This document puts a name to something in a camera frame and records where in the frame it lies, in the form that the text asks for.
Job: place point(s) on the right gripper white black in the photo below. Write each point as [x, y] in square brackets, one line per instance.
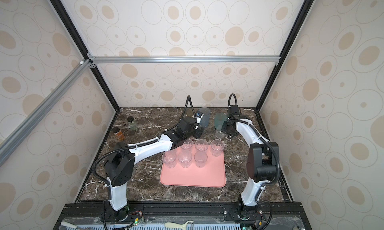
[224, 129]

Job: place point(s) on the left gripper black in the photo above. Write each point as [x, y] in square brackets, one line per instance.
[199, 133]

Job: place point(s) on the small clear round cup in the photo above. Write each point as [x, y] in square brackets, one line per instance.
[219, 134]

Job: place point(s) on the blue tall plastic tumbler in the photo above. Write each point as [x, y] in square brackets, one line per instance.
[205, 116]

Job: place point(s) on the clear faceted glass three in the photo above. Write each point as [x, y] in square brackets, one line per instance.
[201, 145]

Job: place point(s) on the teal tall plastic tumbler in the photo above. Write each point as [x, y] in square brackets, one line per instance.
[219, 119]

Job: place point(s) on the clear faceted glass one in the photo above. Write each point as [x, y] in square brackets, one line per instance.
[187, 145]

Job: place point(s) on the clear faceted glass four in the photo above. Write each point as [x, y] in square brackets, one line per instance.
[217, 147]

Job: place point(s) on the frosted grey plastic cup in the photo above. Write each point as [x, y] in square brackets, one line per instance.
[200, 159]

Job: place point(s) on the clear faceted glass six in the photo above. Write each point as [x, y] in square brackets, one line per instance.
[185, 158]

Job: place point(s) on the clear faceted glass two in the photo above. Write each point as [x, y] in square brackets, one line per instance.
[169, 159]

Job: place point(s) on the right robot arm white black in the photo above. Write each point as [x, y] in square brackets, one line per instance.
[263, 164]

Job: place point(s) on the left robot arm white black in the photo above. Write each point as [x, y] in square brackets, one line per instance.
[120, 162]

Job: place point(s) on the pink plastic tray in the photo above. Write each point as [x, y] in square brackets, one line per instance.
[212, 175]

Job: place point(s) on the chopped parsley spice jar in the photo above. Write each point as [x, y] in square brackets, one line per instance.
[132, 123]

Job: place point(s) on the red sweet pepper spice jar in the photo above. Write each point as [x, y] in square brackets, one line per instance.
[118, 133]

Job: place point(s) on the cream plastic handle tool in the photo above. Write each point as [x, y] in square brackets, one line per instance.
[177, 225]

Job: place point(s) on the aluminium frame rail back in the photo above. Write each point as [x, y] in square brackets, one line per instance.
[184, 59]

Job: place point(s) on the aluminium frame rail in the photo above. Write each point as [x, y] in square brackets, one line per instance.
[24, 129]
[184, 59]

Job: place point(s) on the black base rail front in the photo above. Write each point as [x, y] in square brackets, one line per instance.
[196, 216]

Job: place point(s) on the aluminium frame rail left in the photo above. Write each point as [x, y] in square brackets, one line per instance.
[24, 129]

